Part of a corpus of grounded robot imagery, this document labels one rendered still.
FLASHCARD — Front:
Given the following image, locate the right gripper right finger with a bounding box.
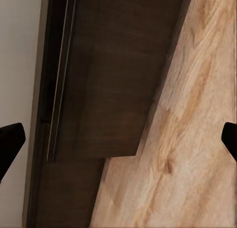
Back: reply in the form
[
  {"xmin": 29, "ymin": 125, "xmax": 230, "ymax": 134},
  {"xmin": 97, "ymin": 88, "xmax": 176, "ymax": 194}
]
[{"xmin": 221, "ymin": 122, "xmax": 237, "ymax": 162}]

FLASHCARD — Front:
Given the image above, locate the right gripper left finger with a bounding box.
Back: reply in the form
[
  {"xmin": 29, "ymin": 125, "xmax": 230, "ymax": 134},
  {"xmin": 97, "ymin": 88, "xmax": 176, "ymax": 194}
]
[{"xmin": 0, "ymin": 122, "xmax": 26, "ymax": 181}]

